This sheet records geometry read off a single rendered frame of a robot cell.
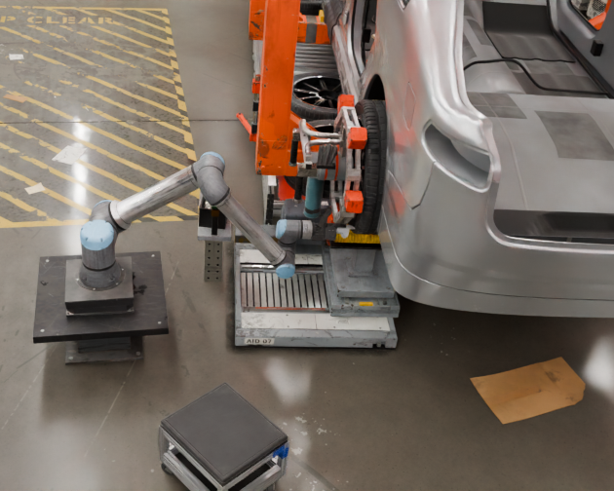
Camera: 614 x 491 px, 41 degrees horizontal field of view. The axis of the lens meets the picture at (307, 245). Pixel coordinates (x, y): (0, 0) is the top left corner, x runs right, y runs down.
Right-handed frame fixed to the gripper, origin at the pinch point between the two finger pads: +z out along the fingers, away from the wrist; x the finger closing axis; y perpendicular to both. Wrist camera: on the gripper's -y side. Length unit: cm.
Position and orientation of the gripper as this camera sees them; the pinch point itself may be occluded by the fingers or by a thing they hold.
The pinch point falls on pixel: (352, 226)
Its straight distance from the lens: 396.0
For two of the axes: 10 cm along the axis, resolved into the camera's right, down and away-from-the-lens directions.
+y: -0.1, 9.9, -1.5
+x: 1.2, -1.5, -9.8
